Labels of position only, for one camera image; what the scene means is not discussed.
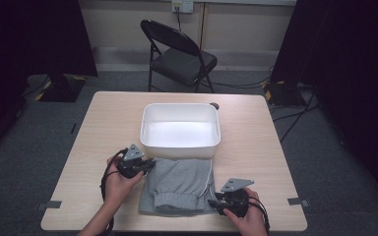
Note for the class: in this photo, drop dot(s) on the grey tape marker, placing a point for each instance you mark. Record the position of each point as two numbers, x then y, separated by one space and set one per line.
298 201
50 205

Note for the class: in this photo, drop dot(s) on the grey shorts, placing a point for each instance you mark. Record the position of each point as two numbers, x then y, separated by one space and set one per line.
177 183

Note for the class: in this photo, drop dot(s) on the white wall socket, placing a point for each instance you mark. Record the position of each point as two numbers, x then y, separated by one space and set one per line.
183 6

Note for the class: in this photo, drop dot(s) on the beige wall conduit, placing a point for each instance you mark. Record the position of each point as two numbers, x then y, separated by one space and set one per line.
203 26

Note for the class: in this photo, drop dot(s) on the black folding chair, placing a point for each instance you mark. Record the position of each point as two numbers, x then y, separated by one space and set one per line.
183 62

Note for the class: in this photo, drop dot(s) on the person's left hand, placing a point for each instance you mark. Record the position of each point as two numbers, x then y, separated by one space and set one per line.
119 188

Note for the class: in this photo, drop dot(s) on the round black table grommet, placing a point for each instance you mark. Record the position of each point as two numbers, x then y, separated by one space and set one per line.
216 105

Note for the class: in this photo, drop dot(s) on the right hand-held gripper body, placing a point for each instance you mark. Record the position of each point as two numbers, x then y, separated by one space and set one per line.
234 200

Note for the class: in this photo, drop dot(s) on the white plastic basket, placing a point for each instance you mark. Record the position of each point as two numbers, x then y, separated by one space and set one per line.
180 131

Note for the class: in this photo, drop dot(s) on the small black floor object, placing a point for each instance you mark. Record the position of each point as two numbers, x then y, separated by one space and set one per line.
74 128

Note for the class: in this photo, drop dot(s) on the black curtain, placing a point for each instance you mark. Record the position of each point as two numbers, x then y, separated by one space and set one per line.
351 82
29 49

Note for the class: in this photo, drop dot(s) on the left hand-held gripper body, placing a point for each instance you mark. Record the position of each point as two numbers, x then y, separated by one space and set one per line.
129 167

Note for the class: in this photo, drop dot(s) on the black stand base striped tape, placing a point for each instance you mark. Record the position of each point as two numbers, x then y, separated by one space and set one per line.
282 95
60 91

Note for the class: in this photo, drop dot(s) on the person's right hand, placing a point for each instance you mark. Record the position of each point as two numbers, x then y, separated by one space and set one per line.
249 223

